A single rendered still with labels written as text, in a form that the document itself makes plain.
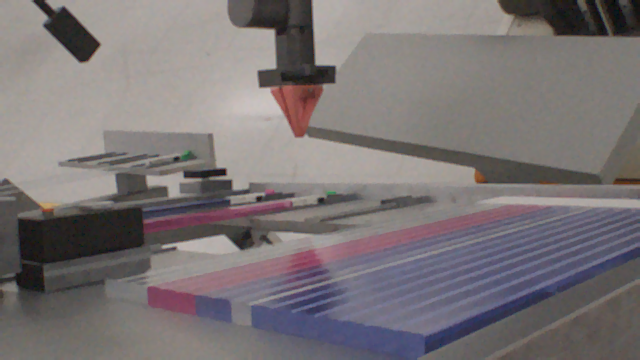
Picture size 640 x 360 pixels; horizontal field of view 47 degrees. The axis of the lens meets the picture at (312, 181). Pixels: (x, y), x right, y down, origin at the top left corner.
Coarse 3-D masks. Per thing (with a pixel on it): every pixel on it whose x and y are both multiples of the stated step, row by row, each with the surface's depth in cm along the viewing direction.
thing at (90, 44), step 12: (60, 12) 60; (48, 24) 59; (60, 24) 60; (72, 24) 61; (60, 36) 60; (72, 36) 61; (84, 36) 61; (72, 48) 61; (84, 48) 61; (96, 48) 62; (84, 60) 62
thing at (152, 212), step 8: (264, 192) 101; (272, 192) 101; (208, 200) 93; (216, 200) 93; (224, 200) 94; (144, 208) 87; (152, 208) 86; (160, 208) 87; (168, 208) 88; (176, 208) 89; (184, 208) 90; (192, 208) 91; (200, 208) 91; (144, 216) 85; (152, 216) 86; (160, 216) 87
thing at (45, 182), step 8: (144, 160) 120; (104, 168) 114; (112, 168) 115; (120, 168) 116; (128, 168) 117; (136, 168) 118; (56, 176) 110; (64, 176) 110; (72, 176) 111; (80, 176) 111; (88, 176) 112; (96, 176) 113; (16, 184) 105; (24, 184) 105; (32, 184) 106; (40, 184) 107; (48, 184) 108; (56, 184) 109; (0, 192) 103; (8, 192) 104
